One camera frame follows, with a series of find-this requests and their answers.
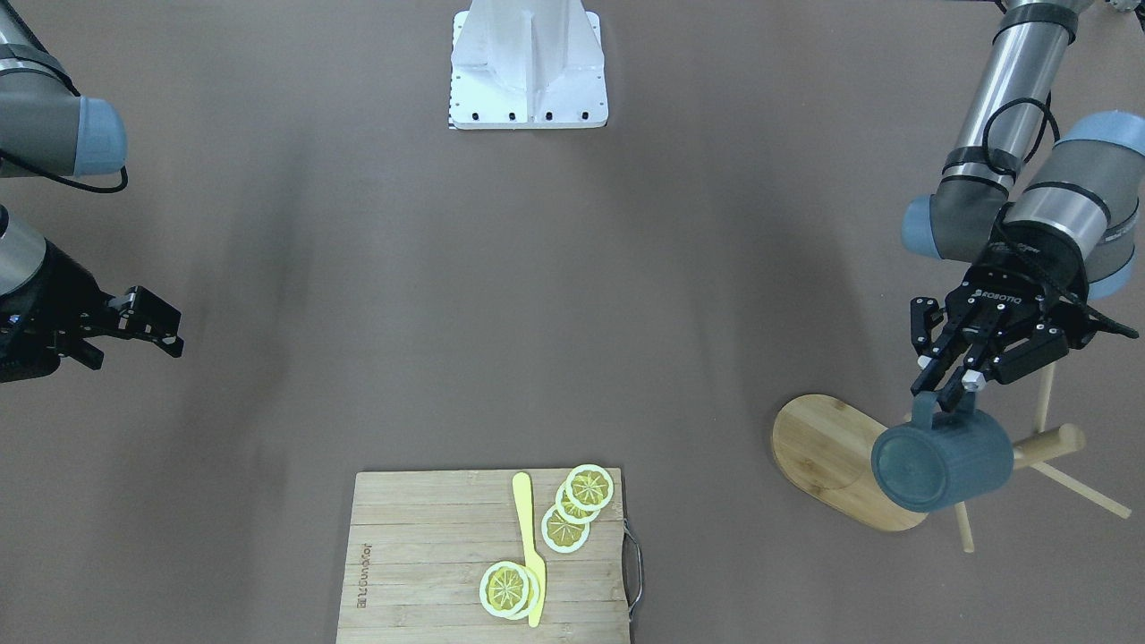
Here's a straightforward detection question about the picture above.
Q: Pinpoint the yellow plastic knife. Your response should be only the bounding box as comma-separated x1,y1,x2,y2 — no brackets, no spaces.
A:
512,471,547,628

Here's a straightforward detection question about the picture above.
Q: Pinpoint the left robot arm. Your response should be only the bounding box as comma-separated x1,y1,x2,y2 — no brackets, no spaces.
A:
901,1,1142,413

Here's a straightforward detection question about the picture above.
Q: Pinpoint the lemon slice on knife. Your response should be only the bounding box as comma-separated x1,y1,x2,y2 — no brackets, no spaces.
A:
479,560,540,621

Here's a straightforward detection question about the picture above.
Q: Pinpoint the lemon slice front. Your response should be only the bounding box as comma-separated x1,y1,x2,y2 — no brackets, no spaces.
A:
564,463,616,513

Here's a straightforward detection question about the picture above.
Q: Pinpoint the wooden cutting board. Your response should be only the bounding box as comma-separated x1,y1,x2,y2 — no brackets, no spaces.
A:
335,468,642,643

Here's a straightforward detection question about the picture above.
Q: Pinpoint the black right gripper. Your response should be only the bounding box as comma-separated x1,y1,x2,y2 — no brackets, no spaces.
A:
1,243,184,383

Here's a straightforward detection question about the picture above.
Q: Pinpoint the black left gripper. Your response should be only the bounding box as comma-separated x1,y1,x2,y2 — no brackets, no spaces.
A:
909,228,1140,411

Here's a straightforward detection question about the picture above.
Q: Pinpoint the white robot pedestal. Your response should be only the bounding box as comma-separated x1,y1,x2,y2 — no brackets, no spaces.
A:
447,1,609,131

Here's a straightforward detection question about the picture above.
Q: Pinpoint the teal cup yellow inside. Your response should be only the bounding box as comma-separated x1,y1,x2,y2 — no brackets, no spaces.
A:
870,392,1014,513

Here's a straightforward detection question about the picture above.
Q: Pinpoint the wooden cup storage rack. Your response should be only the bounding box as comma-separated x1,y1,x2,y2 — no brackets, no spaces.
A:
769,367,1132,553

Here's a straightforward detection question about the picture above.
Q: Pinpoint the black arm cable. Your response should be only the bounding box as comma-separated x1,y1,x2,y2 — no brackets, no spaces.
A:
982,95,1061,180

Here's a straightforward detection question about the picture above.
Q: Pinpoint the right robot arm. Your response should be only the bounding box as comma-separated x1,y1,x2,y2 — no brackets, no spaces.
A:
1,3,184,383

